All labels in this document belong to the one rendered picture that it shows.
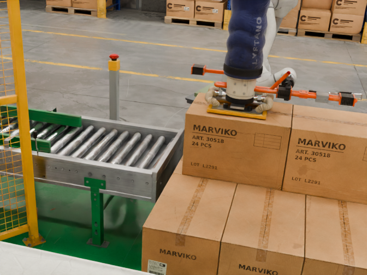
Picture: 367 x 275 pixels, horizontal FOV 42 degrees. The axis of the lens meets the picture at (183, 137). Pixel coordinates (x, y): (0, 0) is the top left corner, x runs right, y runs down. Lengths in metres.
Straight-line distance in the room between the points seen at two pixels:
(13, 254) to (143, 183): 1.45
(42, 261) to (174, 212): 1.19
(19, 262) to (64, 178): 1.60
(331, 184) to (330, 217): 0.23
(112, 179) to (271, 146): 0.96
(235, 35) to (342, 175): 0.98
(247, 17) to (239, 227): 1.10
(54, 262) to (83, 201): 2.23
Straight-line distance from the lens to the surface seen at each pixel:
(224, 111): 2.77
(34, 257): 1.52
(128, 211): 3.56
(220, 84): 2.84
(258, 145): 2.77
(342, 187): 2.88
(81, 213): 3.57
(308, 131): 2.72
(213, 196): 2.74
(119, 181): 2.92
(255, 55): 2.73
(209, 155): 2.84
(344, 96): 2.84
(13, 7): 2.73
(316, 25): 10.05
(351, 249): 2.53
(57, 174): 3.08
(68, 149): 3.25
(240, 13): 2.67
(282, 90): 2.80
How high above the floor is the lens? 1.94
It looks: 24 degrees down
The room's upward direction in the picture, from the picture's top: 3 degrees clockwise
